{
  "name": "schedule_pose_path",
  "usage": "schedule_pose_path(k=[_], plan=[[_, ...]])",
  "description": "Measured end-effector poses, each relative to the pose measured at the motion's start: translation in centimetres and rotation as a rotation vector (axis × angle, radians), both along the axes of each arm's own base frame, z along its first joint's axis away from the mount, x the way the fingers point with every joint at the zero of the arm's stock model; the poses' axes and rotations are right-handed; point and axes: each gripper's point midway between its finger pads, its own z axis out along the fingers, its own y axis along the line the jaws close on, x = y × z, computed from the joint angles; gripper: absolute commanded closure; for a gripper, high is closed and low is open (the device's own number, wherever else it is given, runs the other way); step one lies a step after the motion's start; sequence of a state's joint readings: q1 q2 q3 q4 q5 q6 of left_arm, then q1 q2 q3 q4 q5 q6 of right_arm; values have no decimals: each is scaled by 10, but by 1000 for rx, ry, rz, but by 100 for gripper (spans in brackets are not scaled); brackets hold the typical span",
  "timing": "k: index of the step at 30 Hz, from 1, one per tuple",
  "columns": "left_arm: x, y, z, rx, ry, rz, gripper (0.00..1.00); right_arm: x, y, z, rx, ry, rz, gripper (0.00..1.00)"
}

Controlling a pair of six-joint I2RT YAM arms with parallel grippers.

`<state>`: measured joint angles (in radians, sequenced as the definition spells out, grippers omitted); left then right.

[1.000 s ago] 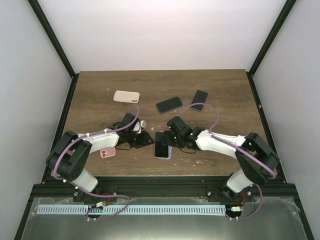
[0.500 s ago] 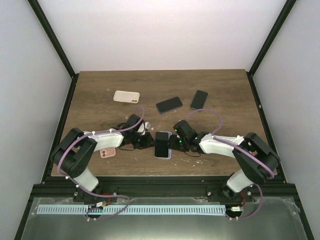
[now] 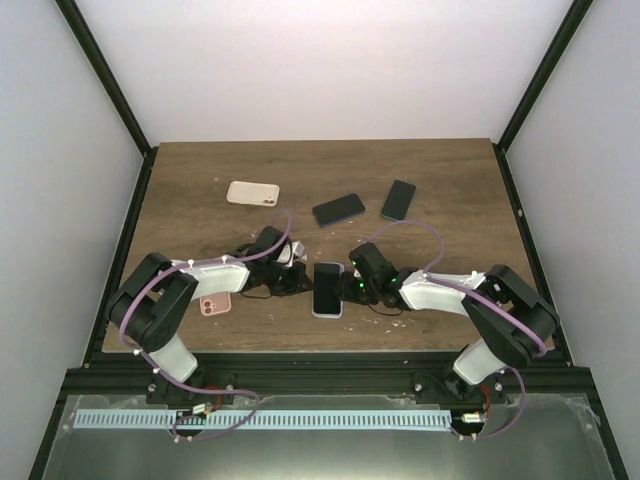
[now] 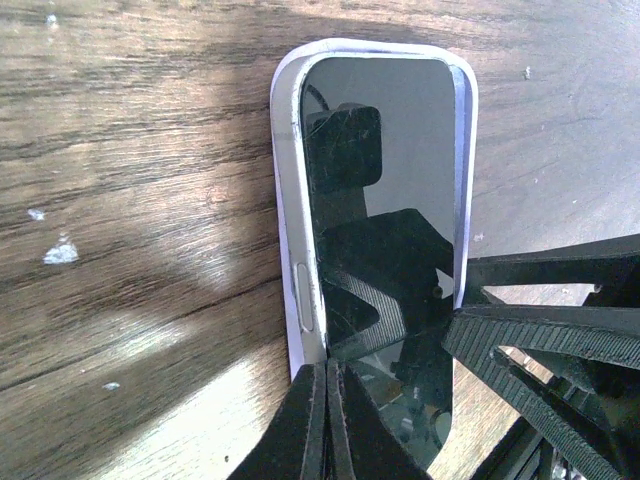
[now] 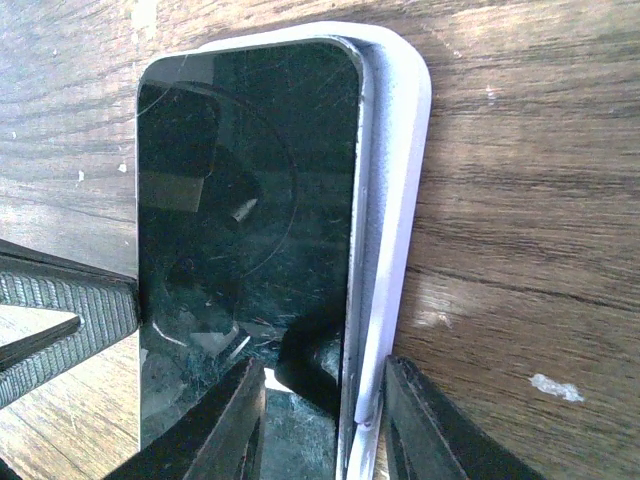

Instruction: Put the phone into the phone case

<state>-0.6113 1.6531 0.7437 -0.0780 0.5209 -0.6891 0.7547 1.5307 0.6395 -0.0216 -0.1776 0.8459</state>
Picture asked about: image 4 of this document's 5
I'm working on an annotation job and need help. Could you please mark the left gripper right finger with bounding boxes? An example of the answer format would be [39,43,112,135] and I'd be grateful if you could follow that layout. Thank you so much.
[326,360,430,479]

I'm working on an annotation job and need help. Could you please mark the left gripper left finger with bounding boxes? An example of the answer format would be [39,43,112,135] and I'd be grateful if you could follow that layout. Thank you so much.
[229,363,327,479]

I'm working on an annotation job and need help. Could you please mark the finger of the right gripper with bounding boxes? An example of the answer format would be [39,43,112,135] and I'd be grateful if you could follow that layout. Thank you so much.
[443,305,639,479]
[464,234,639,304]

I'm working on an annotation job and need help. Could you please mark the lavender phone case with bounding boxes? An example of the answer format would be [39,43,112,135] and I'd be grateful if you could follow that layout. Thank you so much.
[270,38,478,373]

